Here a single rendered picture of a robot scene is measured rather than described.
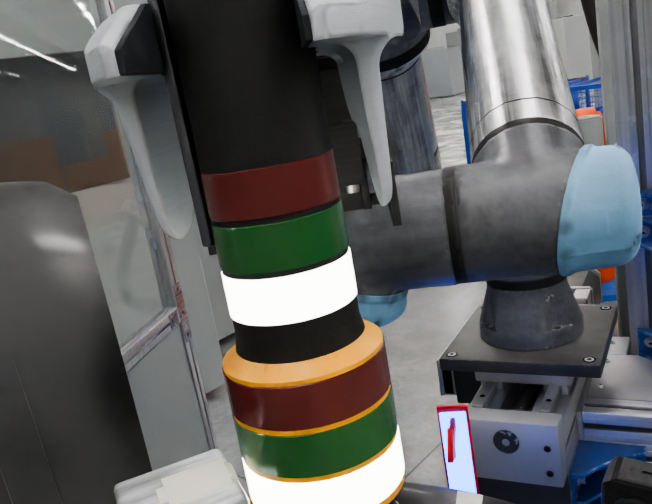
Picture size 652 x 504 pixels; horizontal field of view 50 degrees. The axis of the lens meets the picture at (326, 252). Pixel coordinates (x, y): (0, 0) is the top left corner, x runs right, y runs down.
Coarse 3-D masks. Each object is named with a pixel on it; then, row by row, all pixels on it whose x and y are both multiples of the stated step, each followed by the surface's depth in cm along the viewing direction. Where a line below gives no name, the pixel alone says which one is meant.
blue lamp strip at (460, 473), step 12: (444, 420) 56; (456, 420) 56; (444, 432) 56; (456, 432) 56; (444, 444) 57; (456, 444) 56; (468, 444) 56; (456, 456) 57; (468, 456) 57; (456, 468) 57; (468, 468) 57; (456, 480) 57; (468, 480) 57
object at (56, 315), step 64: (0, 192) 29; (64, 192) 31; (0, 256) 27; (64, 256) 28; (0, 320) 25; (64, 320) 26; (0, 384) 24; (64, 384) 24; (128, 384) 25; (0, 448) 22; (64, 448) 23; (128, 448) 23
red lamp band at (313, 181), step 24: (264, 168) 16; (288, 168) 16; (312, 168) 16; (336, 168) 17; (216, 192) 16; (240, 192) 16; (264, 192) 16; (288, 192) 16; (312, 192) 16; (336, 192) 17; (216, 216) 17; (240, 216) 16; (264, 216) 16
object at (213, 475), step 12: (192, 468) 18; (204, 468) 18; (216, 468) 18; (228, 468) 18; (168, 480) 18; (180, 480) 18; (192, 480) 18; (204, 480) 18; (216, 480) 18; (228, 480) 18; (168, 492) 17; (180, 492) 17; (192, 492) 17; (204, 492) 17
